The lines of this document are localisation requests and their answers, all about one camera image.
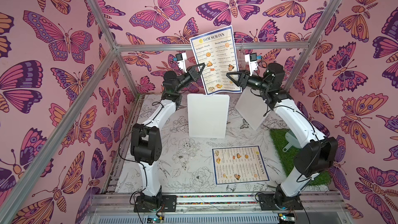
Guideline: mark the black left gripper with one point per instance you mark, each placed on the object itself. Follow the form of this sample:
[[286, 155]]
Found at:
[[193, 76]]

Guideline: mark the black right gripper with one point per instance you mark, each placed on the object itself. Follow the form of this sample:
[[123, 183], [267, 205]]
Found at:
[[241, 79]]

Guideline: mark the dim sum menu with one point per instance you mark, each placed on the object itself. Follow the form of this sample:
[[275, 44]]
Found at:
[[217, 51], [239, 165]]

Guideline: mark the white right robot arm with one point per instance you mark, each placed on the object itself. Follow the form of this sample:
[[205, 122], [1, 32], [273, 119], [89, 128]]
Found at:
[[317, 151]]

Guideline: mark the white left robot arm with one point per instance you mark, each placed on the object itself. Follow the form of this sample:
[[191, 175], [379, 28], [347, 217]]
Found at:
[[146, 145]]

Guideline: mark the white upright cutting board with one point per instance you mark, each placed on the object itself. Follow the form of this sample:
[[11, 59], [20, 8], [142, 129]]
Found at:
[[208, 115]]

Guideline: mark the green artificial grass mat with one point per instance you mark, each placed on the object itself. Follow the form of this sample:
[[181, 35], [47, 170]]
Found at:
[[293, 156]]

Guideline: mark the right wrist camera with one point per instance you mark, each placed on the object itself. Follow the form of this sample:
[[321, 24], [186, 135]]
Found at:
[[251, 59]]

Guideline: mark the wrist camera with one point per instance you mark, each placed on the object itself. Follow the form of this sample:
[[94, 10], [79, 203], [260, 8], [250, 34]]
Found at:
[[181, 61], [251, 59]]

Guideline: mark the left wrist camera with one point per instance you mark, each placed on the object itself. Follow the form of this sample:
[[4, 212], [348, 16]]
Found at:
[[181, 61]]

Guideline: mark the white wire rack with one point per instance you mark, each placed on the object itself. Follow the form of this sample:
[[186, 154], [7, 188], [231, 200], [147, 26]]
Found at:
[[241, 52]]

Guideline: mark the aluminium cage frame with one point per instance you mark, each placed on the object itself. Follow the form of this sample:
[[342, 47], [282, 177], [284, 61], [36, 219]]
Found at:
[[26, 184]]

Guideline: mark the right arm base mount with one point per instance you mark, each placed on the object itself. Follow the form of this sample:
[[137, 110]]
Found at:
[[278, 202]]

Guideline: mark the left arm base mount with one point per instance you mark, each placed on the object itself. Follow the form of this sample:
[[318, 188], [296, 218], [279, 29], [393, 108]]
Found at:
[[160, 202]]

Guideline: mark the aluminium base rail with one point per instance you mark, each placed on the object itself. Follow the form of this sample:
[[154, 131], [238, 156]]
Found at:
[[221, 208]]

